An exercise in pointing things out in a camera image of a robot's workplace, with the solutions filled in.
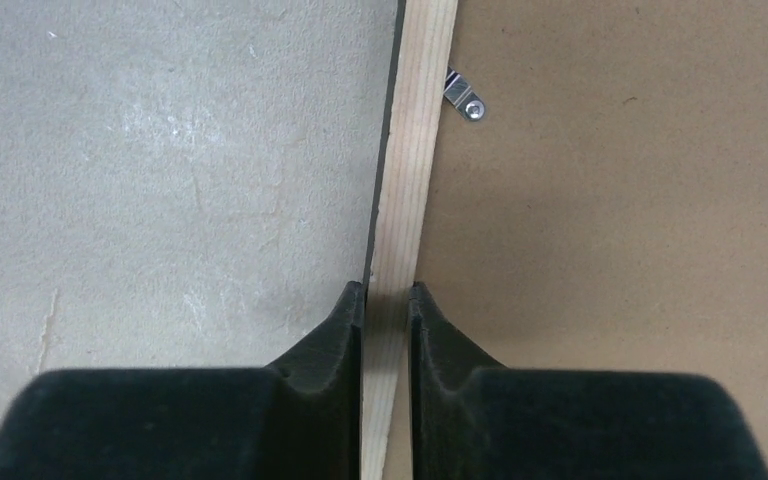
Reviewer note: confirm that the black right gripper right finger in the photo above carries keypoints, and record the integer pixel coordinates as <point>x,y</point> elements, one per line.
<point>474,418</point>

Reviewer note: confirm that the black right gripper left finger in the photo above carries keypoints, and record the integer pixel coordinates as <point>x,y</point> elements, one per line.
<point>297,417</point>

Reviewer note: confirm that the brown frame backing board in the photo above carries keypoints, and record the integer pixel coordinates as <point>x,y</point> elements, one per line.
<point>611,209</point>

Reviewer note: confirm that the black wooden picture frame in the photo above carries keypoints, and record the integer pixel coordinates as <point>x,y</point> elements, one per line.
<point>422,43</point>

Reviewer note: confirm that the metal frame turn clip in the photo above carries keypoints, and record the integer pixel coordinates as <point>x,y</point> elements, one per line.
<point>461,95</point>

